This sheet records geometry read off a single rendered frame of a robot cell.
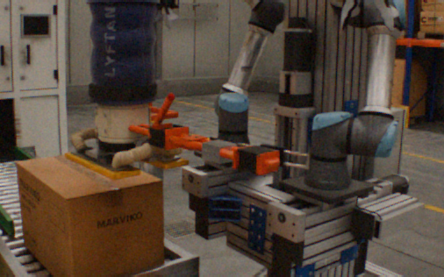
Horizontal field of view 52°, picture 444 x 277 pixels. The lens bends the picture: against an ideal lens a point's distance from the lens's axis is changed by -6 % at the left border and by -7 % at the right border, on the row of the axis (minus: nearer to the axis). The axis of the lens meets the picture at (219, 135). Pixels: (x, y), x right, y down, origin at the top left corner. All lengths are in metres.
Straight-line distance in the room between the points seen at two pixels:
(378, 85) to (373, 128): 0.14
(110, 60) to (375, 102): 0.82
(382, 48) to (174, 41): 10.63
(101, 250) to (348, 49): 1.16
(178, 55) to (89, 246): 10.51
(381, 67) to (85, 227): 1.14
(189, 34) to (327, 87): 10.66
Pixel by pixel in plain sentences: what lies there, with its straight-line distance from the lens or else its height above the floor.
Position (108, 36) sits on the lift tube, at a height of 1.49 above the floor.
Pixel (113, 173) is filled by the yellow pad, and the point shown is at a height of 1.09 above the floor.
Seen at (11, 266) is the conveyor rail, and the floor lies 0.59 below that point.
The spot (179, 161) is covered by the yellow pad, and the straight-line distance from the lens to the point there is 1.58.
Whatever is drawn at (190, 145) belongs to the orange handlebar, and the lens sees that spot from 1.30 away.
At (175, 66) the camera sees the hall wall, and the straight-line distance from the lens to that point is 12.08.
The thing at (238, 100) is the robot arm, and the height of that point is 1.25.
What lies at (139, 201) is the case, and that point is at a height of 0.88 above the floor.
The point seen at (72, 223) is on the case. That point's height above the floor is 0.86.
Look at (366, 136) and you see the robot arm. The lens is 1.48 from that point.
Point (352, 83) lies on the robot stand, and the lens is 1.81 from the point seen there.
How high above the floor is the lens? 1.49
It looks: 12 degrees down
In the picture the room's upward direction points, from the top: 1 degrees clockwise
